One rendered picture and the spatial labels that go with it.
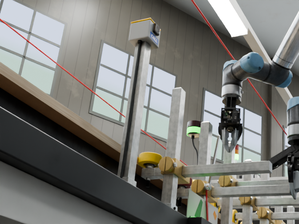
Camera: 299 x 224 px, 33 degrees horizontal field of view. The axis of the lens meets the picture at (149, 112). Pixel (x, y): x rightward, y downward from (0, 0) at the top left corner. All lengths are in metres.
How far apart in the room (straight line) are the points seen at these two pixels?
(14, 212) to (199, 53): 8.46
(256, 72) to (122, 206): 0.84
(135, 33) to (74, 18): 6.46
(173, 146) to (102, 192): 0.48
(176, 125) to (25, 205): 0.74
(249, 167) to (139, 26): 0.54
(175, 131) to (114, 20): 6.82
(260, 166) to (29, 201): 0.75
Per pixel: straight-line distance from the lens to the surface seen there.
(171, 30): 9.13
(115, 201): 1.27
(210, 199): 1.88
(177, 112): 1.69
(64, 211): 1.17
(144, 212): 1.39
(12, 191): 1.05
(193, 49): 9.32
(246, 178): 2.35
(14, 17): 7.50
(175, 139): 1.65
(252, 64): 1.88
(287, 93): 4.59
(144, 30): 1.55
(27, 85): 1.33
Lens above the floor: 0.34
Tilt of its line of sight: 24 degrees up
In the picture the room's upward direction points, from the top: 7 degrees clockwise
